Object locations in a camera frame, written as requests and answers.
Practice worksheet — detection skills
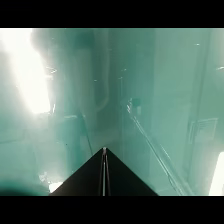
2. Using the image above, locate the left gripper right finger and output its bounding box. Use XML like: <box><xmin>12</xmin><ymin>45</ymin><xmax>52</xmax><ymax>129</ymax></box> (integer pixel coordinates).
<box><xmin>105</xmin><ymin>147</ymin><xmax>159</xmax><ymax>197</ymax></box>

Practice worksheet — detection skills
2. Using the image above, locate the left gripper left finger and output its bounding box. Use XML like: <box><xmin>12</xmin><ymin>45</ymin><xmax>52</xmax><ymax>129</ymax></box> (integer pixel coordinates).
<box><xmin>49</xmin><ymin>147</ymin><xmax>105</xmax><ymax>197</ymax></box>

